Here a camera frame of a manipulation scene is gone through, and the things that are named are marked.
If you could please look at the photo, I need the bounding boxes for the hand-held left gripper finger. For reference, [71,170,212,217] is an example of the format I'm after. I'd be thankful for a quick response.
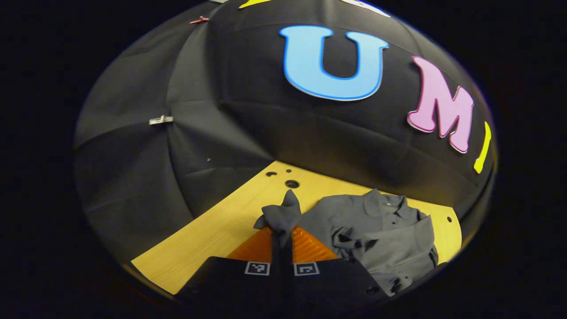
[283,226,391,311]
[177,227,284,311]

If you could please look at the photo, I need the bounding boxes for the black backdrop cloth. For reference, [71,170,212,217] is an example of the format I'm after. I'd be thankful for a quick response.
[73,0,497,266]

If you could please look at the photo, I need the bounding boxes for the gray collared shirt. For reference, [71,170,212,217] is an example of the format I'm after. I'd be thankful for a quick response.
[253,188,439,297]

